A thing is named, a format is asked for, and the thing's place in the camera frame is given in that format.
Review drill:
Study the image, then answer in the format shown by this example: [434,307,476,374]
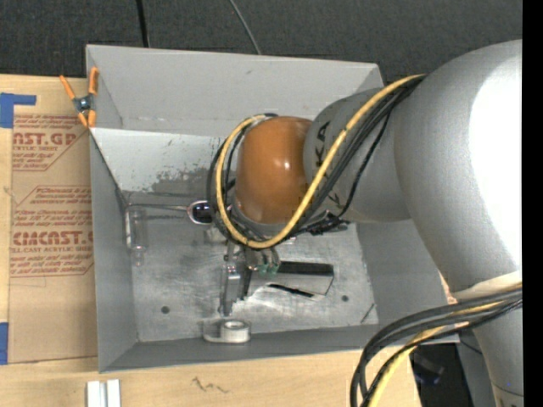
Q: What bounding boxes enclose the dark green flat block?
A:
[254,260,335,301]

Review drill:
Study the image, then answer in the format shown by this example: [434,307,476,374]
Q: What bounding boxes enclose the white tape roll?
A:
[202,318,253,345]

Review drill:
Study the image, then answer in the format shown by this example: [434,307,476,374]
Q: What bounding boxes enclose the black cylinder on white bracket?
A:
[293,215,350,241]

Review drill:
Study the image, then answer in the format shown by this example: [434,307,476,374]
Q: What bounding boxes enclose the dark sunglasses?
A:
[126,199,218,227]

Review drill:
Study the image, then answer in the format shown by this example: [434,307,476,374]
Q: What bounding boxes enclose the grey metal bin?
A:
[85,43,462,374]

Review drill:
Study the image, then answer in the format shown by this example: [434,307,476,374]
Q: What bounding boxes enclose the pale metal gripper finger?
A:
[238,267,255,306]
[218,264,242,317]

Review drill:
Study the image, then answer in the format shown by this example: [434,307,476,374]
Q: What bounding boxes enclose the brown cardboard board, red print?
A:
[0,73,99,365]

